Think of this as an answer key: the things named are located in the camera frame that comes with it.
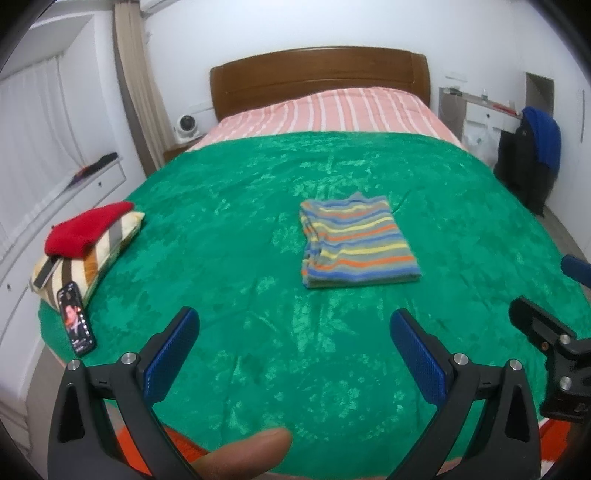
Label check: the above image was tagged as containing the striped small shirt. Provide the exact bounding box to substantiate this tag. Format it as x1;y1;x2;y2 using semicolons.
299;193;423;289

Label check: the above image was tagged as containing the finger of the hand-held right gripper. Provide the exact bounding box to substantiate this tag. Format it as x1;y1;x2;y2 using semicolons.
561;255;591;290
508;295;591;422

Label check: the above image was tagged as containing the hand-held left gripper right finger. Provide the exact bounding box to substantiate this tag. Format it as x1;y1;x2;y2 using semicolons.
389;308;542;480

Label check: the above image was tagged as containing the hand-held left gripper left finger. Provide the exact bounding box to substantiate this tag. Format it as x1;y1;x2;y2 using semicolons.
47;307;201;480

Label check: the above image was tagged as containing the black smartphone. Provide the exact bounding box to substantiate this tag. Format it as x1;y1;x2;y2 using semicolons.
57;282;96;356

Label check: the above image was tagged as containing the pink striped bedsheet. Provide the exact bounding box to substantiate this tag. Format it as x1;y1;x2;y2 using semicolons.
185;88;465;153

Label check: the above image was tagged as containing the wooden nightstand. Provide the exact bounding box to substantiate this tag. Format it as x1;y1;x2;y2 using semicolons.
163;137;204;163

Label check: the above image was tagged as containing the beige curtain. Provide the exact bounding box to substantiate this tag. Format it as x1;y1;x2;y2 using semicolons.
113;0;171;178

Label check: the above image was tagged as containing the blue garment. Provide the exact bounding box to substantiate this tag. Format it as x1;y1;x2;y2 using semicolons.
522;106;563;169

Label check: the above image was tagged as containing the white round fan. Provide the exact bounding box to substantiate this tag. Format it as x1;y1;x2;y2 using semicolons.
173;113;202;139

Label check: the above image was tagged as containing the dark object on ledge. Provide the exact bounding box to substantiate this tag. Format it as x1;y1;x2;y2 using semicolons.
68;152;119;188

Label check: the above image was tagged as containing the white desk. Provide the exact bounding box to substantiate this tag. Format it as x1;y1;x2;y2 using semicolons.
438;85;525;139

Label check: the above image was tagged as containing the person's left hand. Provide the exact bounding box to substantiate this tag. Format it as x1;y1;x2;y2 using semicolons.
191;427;293;480

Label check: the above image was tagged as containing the brown white striped pillow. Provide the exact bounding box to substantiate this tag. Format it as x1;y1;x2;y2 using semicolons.
30;211;145;308

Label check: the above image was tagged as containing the green blanket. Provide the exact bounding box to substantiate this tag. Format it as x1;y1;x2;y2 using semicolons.
37;130;591;478

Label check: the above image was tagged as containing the brown wooden headboard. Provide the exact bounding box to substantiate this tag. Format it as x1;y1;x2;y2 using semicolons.
210;46;431;123

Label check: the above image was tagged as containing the black jacket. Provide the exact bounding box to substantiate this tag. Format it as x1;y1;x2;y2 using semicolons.
493;115;561;217

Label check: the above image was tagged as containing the white sheer curtain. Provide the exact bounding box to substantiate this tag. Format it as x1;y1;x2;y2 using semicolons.
0;51;86;259

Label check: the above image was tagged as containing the red knit cloth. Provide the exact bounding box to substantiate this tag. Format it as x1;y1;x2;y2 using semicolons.
45;201;136;257

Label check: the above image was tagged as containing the white plastic bag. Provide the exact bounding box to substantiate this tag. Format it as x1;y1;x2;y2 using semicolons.
463;127;499;164

